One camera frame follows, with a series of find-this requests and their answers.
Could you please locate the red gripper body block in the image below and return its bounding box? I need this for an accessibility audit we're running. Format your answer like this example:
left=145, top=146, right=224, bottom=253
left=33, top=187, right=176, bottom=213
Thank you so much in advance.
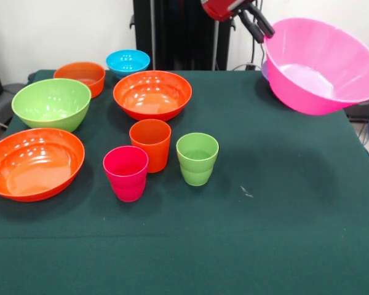
left=200, top=0, right=256, bottom=22

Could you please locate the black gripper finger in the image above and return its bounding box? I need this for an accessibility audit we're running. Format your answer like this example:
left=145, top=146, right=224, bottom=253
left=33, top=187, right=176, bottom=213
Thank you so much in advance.
left=247, top=2, right=276, bottom=39
left=237, top=9, right=266, bottom=44

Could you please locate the large pink bowl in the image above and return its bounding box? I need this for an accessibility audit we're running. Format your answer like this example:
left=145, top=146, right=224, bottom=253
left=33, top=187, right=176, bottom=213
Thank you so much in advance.
left=263, top=17, right=369, bottom=116

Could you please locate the small blue bowl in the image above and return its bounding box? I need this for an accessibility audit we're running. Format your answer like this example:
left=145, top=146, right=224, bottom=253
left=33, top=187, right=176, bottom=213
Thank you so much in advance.
left=106, top=49, right=151, bottom=79

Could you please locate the wide orange bowl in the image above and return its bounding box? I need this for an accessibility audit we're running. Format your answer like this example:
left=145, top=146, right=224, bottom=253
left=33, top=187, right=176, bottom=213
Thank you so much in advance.
left=113, top=70, right=193, bottom=122
left=0, top=128, right=85, bottom=203

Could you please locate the green cup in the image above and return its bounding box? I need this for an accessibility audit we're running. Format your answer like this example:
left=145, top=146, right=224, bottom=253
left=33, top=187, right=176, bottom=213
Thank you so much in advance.
left=176, top=132, right=220, bottom=187

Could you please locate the orange cup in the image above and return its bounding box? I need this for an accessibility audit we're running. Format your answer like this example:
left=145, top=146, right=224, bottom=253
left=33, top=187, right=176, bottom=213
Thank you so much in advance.
left=129, top=119, right=172, bottom=173

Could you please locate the crimson red cup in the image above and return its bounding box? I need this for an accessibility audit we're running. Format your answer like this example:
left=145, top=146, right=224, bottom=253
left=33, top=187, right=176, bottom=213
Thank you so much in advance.
left=103, top=145, right=149, bottom=203

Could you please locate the green bowl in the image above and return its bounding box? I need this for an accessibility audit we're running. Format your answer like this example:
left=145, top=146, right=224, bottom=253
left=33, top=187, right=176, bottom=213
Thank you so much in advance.
left=11, top=78, right=92, bottom=133

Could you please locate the small deep orange bowl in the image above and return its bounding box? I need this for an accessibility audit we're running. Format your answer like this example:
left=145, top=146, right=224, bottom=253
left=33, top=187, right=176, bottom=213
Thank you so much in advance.
left=53, top=61, right=106, bottom=99

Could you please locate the dark green tablecloth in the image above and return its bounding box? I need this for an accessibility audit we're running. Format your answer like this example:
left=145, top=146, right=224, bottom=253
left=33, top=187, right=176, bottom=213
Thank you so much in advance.
left=0, top=69, right=369, bottom=295

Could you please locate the black hanging cable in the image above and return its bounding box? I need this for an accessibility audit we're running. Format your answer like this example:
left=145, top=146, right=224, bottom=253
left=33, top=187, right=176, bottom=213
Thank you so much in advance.
left=250, top=39, right=267, bottom=67

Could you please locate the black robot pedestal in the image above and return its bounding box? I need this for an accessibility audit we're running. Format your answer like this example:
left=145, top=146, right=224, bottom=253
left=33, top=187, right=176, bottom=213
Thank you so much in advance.
left=129, top=0, right=236, bottom=71

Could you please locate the grey pedestal leg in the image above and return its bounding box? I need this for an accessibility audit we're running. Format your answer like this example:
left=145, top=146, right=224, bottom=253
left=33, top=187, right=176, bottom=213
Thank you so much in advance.
left=344, top=95, right=369, bottom=142
left=0, top=82, right=30, bottom=148

